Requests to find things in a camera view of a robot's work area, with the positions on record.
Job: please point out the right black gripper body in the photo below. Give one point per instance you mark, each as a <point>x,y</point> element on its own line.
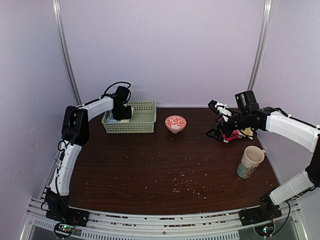
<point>228,131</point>

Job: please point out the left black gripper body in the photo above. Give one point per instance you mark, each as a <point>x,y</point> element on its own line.
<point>122,113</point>

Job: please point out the white towel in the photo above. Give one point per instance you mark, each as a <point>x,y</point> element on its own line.
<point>125,114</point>

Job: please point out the light blue towel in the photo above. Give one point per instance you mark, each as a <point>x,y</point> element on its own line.
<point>111,120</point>

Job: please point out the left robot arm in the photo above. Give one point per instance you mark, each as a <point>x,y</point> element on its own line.
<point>75,133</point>

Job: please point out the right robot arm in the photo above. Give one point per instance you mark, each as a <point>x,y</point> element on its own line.
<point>275,121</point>

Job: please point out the pink towel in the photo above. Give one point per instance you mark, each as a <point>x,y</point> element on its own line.
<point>233,136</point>

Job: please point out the yellow patterned cloth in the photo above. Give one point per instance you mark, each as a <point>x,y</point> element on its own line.
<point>246,133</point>

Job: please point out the green plastic basket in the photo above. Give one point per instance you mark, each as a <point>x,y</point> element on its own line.
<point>142,121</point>

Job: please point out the cream floral mug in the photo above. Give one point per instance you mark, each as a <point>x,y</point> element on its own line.
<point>252,157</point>

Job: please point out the red patterned white bowl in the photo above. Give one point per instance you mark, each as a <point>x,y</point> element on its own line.
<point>175,123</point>

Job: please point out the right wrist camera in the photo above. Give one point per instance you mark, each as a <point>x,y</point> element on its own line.
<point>221,110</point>

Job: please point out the front aluminium rail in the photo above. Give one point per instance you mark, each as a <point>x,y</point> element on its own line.
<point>221,225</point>

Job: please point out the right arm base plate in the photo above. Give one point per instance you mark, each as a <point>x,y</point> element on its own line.
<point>252,216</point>

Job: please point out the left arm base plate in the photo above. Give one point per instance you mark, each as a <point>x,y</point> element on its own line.
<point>73,216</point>

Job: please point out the right aluminium frame post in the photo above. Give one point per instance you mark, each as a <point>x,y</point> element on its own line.
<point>262,45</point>

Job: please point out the aluminium frame post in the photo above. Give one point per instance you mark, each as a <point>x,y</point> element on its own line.
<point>262,45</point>
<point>56,4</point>

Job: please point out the left aluminium frame post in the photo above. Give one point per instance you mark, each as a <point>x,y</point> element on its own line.
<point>56,4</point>

